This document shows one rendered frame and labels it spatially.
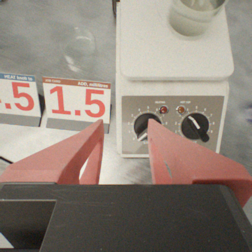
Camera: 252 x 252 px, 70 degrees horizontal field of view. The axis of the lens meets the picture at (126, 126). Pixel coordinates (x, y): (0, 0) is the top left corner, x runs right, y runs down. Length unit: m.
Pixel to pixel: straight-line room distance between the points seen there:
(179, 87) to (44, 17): 0.26
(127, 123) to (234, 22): 0.27
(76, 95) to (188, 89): 0.14
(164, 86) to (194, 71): 0.03
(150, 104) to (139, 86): 0.02
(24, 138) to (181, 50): 0.24
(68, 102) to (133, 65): 0.11
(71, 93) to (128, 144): 0.10
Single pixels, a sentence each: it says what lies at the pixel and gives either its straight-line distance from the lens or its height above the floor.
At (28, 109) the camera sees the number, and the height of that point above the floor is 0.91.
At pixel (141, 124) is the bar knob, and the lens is 0.21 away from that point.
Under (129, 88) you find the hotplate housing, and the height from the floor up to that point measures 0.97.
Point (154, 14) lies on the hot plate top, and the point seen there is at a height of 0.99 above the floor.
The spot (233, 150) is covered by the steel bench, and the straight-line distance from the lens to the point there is 0.30.
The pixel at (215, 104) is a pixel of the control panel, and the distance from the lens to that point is 0.23.
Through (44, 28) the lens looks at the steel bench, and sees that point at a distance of 0.37.
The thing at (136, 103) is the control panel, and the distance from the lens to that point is 0.21.
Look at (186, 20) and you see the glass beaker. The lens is 0.20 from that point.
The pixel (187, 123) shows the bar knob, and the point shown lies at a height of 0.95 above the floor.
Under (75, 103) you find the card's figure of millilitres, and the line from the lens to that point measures 0.26.
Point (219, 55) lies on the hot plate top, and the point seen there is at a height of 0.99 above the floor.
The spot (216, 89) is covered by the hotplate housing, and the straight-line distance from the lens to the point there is 0.23.
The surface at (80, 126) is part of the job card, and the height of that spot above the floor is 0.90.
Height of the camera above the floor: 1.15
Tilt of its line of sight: 77 degrees down
